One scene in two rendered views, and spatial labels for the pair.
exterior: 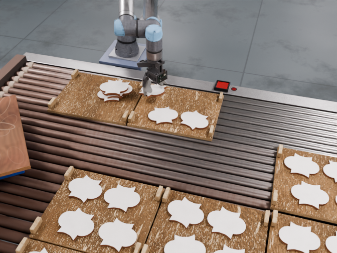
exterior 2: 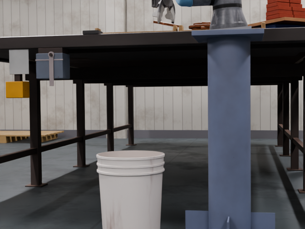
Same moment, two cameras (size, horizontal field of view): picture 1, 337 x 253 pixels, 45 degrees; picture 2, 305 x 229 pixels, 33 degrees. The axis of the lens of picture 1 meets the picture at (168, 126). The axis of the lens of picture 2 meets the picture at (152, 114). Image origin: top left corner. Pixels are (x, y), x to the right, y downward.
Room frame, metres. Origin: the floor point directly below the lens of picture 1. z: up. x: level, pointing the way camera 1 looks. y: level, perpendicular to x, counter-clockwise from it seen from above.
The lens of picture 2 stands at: (4.27, -0.24, 0.62)
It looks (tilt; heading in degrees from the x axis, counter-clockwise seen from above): 2 degrees down; 175
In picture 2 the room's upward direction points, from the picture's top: 1 degrees counter-clockwise
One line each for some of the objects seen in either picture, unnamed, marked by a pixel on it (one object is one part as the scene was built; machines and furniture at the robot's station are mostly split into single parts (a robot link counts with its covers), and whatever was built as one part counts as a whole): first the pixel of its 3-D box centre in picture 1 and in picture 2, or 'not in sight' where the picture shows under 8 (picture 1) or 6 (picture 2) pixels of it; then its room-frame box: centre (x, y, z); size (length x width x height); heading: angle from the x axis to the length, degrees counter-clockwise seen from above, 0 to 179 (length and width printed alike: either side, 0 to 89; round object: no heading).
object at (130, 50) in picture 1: (127, 44); (228, 18); (2.23, 0.26, 0.93); 0.15 x 0.15 x 0.10
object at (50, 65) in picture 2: not in sight; (52, 67); (1.75, -0.48, 0.77); 0.14 x 0.11 x 0.18; 74
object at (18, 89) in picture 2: not in sight; (17, 73); (1.71, -0.66, 0.74); 0.09 x 0.08 x 0.24; 74
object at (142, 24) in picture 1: (149, 28); not in sight; (1.75, 0.09, 1.29); 0.11 x 0.11 x 0.08; 4
